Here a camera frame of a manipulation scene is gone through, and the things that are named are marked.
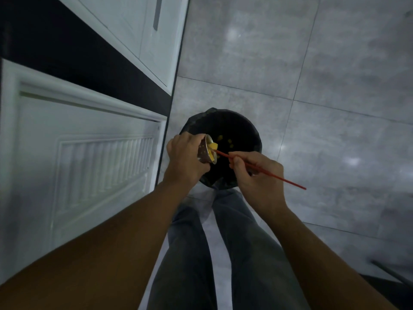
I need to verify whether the person's right hand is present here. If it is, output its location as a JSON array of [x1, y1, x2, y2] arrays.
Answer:
[[228, 151, 288, 217]]

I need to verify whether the person's left hand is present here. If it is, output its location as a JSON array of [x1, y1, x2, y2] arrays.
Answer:
[[163, 132, 211, 191]]

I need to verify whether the brown patterned paper cup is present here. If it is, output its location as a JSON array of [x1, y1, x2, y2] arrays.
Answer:
[[197, 134, 219, 165]]

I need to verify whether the red chopstick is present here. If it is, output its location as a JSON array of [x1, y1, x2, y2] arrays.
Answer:
[[211, 148, 307, 191]]

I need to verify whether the person's right forearm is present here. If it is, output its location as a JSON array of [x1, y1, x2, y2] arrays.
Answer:
[[264, 205, 399, 310]]

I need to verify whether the person's left forearm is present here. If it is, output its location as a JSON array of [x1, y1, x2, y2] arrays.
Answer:
[[0, 181, 191, 310]]

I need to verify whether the black trash bin with bag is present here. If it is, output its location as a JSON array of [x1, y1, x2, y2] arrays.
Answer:
[[179, 108, 263, 190]]

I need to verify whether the person's right leg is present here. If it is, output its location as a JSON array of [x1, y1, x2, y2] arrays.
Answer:
[[211, 188, 311, 310]]

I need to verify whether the person's leg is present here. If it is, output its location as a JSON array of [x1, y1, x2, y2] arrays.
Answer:
[[146, 201, 219, 310], [211, 188, 311, 310]]

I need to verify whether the person's left leg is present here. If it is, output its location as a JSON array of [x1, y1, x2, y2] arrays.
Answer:
[[146, 201, 219, 310]]

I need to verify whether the white louvred door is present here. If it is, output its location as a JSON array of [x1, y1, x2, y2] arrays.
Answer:
[[0, 59, 168, 285]]

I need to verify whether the white cabinet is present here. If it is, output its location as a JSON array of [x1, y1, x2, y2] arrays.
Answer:
[[55, 0, 190, 96]]

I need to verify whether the dark metal rod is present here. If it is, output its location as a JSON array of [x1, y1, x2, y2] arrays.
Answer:
[[370, 260, 413, 287]]

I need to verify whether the grey cabinet handle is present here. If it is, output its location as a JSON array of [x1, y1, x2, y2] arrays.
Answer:
[[153, 0, 164, 32]]

